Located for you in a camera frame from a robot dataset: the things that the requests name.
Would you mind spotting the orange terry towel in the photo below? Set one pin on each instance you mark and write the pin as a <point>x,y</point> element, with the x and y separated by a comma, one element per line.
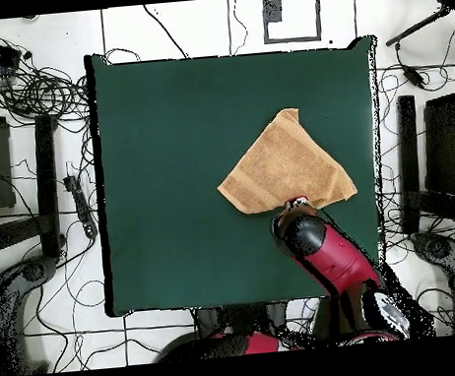
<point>284,163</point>

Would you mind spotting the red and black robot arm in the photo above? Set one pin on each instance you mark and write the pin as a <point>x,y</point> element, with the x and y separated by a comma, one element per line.
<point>328,254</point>

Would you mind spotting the dark green tablecloth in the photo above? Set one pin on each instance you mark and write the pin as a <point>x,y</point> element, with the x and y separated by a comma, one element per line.
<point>171,181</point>

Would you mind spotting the black stand bar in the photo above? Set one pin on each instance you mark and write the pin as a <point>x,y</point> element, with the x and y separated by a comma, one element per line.
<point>47,184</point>
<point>408,140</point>

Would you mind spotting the grey stand base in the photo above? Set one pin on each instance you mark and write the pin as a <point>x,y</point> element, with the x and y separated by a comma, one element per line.
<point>438,248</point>
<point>33,270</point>

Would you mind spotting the black power adapter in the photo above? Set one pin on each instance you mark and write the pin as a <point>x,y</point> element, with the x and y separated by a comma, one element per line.
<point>413,75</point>

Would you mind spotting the black power strip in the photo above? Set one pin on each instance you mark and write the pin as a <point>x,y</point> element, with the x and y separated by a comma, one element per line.
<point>80,204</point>

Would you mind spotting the grey square frame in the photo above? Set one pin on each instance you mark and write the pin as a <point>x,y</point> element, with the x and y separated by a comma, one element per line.
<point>293,40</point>

